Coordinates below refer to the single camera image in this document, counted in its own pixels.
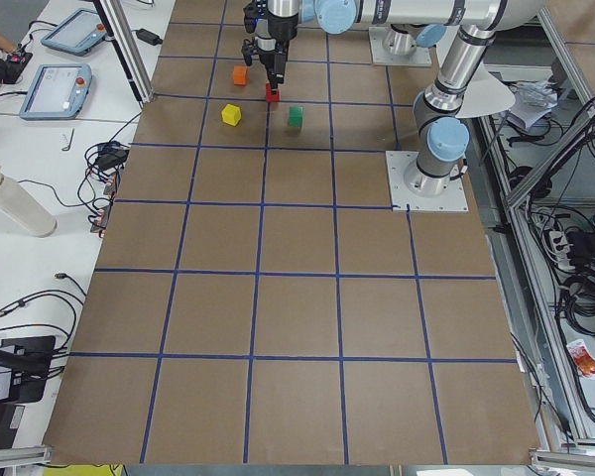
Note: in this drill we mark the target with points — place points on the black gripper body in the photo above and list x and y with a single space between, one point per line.
273 46

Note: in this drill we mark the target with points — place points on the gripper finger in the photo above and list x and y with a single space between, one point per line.
272 79

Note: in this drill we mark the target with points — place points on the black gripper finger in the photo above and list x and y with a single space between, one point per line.
279 70

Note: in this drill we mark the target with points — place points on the red wooden block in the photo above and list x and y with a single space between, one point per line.
272 95

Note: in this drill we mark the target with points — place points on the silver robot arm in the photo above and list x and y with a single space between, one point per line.
443 137
404 39

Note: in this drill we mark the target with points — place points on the orange wooden block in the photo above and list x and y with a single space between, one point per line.
240 75

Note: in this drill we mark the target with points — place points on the green wooden block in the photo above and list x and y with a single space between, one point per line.
295 117

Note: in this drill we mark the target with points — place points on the yellow wooden block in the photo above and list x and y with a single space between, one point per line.
231 114

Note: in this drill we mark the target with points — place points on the black power adapter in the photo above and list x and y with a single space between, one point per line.
148 37

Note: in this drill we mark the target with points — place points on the far teach pendant tablet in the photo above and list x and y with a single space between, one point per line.
78 34

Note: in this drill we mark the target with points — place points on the teach pendant tablet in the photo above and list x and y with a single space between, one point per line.
78 34
57 92

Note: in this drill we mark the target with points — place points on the white chair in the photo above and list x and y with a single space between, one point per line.
485 95

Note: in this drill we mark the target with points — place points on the near teach pendant tablet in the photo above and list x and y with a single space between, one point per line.
57 92

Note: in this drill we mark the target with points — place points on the metal allen key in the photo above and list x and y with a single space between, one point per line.
67 140

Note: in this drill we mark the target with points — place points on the white cylindrical bottle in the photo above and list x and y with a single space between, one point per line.
25 210

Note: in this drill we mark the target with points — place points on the black laptop device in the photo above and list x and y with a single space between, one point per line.
25 366

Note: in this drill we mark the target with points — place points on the red snack packet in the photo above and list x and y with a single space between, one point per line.
581 357

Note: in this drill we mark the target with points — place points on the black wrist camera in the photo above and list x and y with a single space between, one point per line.
254 12

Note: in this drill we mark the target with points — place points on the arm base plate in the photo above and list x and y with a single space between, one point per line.
411 190
420 58

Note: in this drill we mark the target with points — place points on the aluminium frame post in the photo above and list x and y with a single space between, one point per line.
116 25

